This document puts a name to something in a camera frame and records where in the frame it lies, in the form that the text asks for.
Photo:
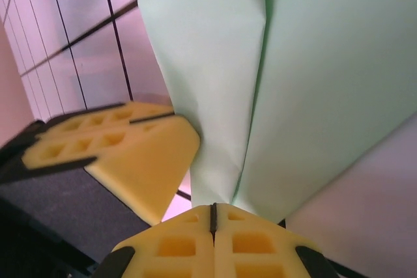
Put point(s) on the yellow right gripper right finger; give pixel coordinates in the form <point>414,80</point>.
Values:
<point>254,248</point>

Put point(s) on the green cloth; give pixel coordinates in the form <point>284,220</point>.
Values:
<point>293,63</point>

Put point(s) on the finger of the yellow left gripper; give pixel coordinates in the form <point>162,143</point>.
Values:
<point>107,116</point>
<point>143,167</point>

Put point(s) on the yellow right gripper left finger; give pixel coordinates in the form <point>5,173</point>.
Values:
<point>176,252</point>

